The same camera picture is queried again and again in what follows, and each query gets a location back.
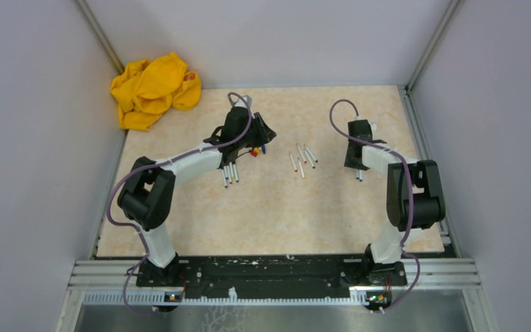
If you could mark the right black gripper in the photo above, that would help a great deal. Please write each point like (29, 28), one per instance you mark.
(350, 163)

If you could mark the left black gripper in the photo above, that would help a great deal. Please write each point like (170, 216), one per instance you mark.
(265, 133)

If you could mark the orange white marker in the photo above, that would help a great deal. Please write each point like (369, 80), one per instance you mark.
(301, 168)

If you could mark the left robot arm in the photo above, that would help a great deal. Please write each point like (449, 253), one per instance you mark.
(145, 198)

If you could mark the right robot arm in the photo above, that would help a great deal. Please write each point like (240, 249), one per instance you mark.
(414, 193)

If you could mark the blue capped white marker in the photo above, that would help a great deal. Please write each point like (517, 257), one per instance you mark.
(224, 177)

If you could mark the yellow crumpled cloth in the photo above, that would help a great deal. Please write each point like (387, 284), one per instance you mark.
(147, 89)

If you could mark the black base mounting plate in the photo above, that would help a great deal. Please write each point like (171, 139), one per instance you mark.
(271, 276)

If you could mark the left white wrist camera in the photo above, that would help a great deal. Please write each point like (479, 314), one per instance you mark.
(245, 101)

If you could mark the aluminium frame rail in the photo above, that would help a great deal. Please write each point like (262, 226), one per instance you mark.
(428, 273)

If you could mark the slotted cable duct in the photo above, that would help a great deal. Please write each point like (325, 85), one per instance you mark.
(161, 298)

